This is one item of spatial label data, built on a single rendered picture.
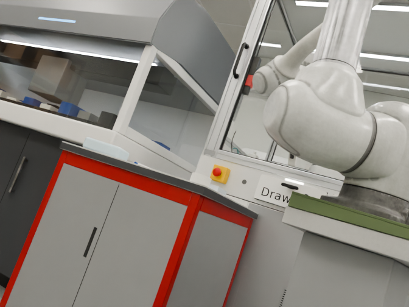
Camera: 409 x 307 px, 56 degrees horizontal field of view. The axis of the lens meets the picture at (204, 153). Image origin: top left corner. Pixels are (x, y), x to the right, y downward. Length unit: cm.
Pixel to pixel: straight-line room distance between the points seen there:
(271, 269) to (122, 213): 70
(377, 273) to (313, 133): 31
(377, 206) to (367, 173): 7
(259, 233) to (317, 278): 82
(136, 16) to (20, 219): 119
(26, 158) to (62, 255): 95
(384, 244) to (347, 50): 42
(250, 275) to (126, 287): 63
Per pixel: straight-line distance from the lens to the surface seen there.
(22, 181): 227
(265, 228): 170
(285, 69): 132
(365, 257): 89
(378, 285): 88
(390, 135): 93
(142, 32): 202
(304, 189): 168
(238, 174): 178
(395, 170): 94
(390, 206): 94
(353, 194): 94
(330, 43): 95
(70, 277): 140
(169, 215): 121
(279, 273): 168
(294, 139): 84
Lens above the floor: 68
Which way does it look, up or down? 8 degrees up
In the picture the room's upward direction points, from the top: 19 degrees clockwise
